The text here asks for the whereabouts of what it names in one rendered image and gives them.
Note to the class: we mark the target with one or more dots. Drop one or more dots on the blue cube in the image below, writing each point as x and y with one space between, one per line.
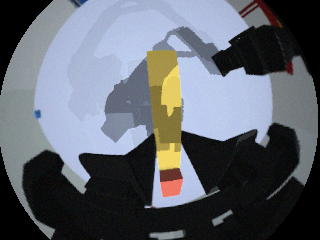
37 115

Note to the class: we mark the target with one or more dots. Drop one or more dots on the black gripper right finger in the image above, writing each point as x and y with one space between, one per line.
211 158

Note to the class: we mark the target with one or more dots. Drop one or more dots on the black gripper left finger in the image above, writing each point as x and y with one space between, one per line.
137 167

